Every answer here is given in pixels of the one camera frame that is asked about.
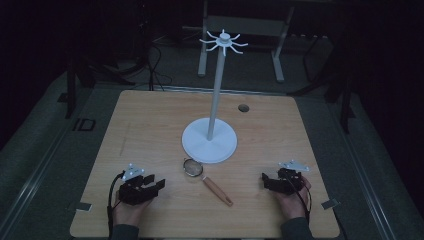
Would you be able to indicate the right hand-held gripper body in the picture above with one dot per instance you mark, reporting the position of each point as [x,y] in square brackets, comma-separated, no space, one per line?
[288,183]

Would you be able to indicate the grey tape strip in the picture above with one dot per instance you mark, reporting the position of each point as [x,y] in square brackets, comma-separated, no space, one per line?
[83,206]
[330,203]

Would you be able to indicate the person's left hand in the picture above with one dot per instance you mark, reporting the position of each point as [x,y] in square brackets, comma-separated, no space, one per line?
[128,213]

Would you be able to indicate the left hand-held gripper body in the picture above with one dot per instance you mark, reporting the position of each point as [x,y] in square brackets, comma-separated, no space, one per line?
[135,193]

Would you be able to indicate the person's right hand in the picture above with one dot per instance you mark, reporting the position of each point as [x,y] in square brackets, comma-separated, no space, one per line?
[295,206]

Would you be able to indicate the grey metal desk frame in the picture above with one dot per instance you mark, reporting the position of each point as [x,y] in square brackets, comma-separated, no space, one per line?
[243,25]

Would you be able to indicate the white hook rack stand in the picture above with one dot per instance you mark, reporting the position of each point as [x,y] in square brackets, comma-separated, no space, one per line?
[209,143]

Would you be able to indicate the black stand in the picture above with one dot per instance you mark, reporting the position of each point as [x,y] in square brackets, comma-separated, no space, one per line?
[70,93]
[346,110]

